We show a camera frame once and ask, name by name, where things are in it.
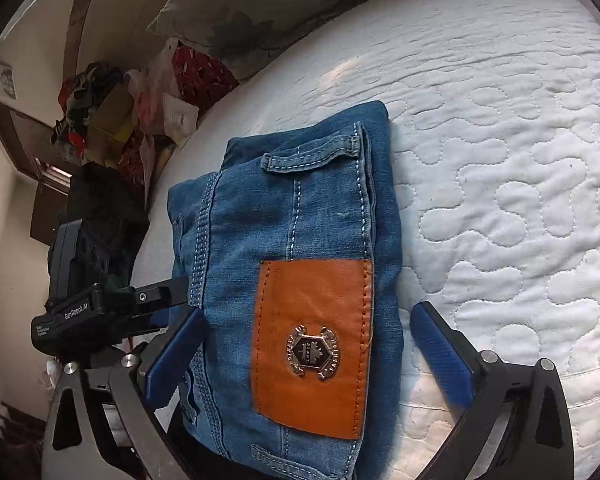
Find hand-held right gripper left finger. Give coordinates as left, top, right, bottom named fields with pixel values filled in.
left=42, top=307, right=209, bottom=480

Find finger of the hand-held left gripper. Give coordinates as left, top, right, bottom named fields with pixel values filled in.
left=129, top=277, right=191, bottom=333

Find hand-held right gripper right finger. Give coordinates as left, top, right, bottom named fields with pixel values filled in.
left=409, top=301, right=577, bottom=480

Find blue denim pants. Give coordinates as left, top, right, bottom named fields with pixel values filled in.
left=167, top=100, right=407, bottom=480

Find black bag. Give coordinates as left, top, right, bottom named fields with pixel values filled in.
left=67, top=162, right=152, bottom=282

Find pile of colourful clothes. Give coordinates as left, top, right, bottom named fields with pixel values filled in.
left=50, top=60, right=131, bottom=163

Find brown cardboard box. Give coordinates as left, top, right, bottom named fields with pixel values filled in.
left=87, top=82, right=137, bottom=147

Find clear plastic bag of toys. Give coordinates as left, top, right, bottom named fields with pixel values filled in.
left=124, top=37, right=202, bottom=147

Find white quilted bed cover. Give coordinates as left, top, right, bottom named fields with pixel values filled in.
left=130, top=0, right=600, bottom=480

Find red patterned blanket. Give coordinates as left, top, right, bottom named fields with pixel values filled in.
left=172, top=44, right=242, bottom=107

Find beige wooden headboard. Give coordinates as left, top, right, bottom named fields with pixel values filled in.
left=62, top=0, right=181, bottom=82

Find grey floral pillow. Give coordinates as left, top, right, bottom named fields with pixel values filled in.
left=147, top=0, right=537, bottom=82

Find dark wooden frame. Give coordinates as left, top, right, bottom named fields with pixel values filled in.
left=0, top=92, right=74, bottom=247

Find small wall sticker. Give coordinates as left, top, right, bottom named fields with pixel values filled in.
left=0, top=62, right=19, bottom=99

